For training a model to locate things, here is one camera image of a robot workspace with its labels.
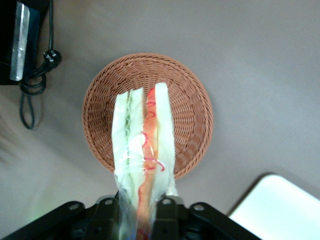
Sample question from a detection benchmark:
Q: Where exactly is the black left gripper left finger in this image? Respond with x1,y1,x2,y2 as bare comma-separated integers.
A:
86,196,120,240

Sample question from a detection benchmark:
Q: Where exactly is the plastic-wrapped white bread sandwich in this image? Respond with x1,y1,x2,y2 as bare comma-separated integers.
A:
111,81,180,240

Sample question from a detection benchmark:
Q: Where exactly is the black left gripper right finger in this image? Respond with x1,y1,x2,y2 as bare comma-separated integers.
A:
151,196,191,240

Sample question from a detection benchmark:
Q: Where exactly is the cream plastic tray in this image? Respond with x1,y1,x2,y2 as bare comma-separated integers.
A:
227,173,320,240

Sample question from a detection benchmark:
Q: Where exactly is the black appliance with metal bar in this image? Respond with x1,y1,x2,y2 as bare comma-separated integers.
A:
0,0,55,86

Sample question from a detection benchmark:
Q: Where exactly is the black power cable with plug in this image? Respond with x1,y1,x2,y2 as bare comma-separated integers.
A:
19,0,63,131

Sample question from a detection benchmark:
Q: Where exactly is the round brown wicker basket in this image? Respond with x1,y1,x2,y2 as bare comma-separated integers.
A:
81,52,215,181

